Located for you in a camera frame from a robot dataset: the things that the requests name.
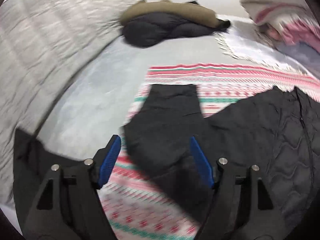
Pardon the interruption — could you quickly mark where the red green patterned blanket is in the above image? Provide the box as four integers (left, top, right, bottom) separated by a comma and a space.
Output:
99, 64, 319, 239

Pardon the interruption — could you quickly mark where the olive and navy folded jacket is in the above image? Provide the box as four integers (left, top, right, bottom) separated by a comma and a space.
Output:
120, 0, 231, 48

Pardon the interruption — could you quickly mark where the grey quilted headboard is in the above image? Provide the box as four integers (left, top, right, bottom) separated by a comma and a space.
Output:
1, 0, 136, 206

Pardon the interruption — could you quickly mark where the black puffer jacket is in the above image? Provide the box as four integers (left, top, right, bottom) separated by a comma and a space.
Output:
14, 85, 319, 239

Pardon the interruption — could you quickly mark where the grey bed sheet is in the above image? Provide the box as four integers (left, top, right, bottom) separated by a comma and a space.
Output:
37, 21, 308, 160

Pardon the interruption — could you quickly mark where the white fringed throw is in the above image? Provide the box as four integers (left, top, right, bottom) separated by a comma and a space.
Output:
215, 33, 308, 74

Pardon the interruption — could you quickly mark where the pink folded bedding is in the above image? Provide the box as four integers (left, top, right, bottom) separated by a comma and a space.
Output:
253, 3, 319, 51

